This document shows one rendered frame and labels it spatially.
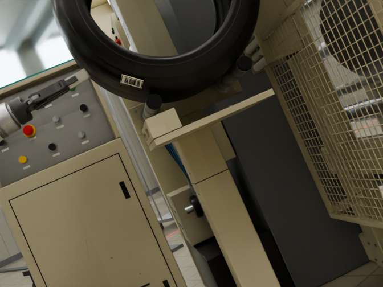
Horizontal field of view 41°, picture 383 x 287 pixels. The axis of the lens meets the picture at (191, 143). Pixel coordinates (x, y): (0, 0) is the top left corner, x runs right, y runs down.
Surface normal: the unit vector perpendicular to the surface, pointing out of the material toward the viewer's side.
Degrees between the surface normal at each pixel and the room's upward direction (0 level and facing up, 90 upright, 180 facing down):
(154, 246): 90
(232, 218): 90
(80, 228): 90
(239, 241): 90
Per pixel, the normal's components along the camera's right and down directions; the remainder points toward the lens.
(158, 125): 0.12, -0.06
